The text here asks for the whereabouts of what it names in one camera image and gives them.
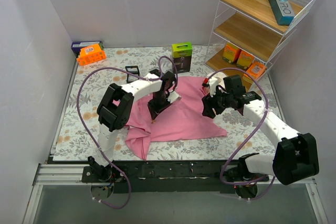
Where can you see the orange yellow box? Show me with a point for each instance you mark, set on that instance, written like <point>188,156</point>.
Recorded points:
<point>244,60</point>
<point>231,53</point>

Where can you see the aluminium frame rail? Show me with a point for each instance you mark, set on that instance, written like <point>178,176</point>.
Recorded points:
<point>57,173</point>

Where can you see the orange box right shelf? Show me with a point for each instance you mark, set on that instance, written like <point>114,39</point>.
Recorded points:
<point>255,71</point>

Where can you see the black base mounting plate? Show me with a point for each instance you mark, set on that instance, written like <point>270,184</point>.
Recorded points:
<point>159,176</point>

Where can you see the floral table mat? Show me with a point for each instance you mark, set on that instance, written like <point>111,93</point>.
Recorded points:
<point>79,124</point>

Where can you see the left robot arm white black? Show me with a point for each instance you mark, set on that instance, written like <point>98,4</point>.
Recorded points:
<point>115,108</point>

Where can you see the pink garment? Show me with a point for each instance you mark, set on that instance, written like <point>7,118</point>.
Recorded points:
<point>183,120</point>

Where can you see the orange box on mat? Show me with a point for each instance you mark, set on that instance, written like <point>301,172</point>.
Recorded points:
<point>91,54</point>

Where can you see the small black display case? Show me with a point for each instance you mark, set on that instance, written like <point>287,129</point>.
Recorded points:
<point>133,73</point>

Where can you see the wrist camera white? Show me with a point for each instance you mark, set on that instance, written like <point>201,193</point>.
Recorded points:
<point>173,97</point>
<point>209,85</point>

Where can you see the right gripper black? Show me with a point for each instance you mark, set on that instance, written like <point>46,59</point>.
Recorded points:
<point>211,104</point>

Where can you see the orange yellow box left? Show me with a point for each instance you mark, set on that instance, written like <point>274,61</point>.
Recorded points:
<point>231,53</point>

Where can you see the orange yellow box middle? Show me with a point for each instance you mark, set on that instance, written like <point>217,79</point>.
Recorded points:
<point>244,60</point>

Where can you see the white wire shelf rack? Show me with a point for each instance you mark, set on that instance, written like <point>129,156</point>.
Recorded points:
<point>251,26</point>

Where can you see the teal long box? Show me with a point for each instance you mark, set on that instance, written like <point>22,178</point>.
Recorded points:
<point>282,11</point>

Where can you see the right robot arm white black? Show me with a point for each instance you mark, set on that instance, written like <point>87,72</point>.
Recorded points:
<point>296,155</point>

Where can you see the green black product box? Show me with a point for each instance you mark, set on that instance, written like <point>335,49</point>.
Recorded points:
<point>182,56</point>

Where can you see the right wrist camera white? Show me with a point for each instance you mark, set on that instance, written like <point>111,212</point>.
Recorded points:
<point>209,85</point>

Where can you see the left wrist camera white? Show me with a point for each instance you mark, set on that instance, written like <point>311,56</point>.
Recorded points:
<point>173,97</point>

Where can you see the blue box at wall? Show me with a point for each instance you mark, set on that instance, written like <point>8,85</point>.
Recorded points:
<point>77,46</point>

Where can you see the toilet paper roll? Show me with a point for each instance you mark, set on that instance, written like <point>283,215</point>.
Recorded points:
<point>216,79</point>

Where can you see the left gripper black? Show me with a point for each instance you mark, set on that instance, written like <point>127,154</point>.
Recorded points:
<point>158,106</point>

